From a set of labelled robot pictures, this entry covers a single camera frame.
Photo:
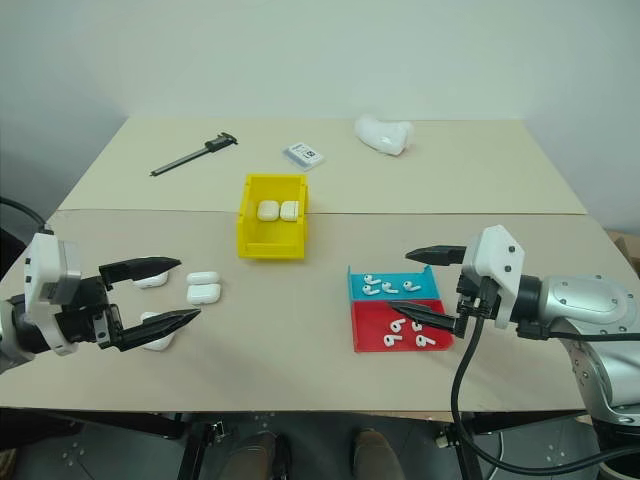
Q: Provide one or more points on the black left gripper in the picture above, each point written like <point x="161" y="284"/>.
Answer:
<point x="82" y="305"/>

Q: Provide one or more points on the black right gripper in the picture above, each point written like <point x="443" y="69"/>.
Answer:
<point x="475" y="300"/>

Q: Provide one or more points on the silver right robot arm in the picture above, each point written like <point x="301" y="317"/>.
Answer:
<point x="585" y="300"/>

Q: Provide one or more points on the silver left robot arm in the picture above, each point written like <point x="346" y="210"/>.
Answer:
<point x="15" y="335"/>

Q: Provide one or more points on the yellow plastic bin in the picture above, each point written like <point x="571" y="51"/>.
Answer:
<point x="272" y="247"/>

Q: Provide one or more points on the white plastic device with label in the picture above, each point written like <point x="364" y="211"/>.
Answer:
<point x="303" y="155"/>

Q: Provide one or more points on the blue and red tray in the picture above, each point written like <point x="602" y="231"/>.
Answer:
<point x="370" y="342"/>

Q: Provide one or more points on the white curved plastic object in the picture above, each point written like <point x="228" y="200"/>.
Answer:
<point x="382" y="135"/>

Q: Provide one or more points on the black digital caliper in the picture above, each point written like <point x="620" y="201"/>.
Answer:
<point x="215" y="142"/>

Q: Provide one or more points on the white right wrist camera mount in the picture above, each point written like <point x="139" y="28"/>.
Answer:
<point x="492" y="260"/>

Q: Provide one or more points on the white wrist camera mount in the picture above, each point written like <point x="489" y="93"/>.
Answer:
<point x="47" y="265"/>
<point x="492" y="260"/>

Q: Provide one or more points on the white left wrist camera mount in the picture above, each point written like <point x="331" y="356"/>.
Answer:
<point x="47" y="265"/>

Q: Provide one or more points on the black metal table frame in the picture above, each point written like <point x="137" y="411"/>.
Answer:
<point x="150" y="425"/>

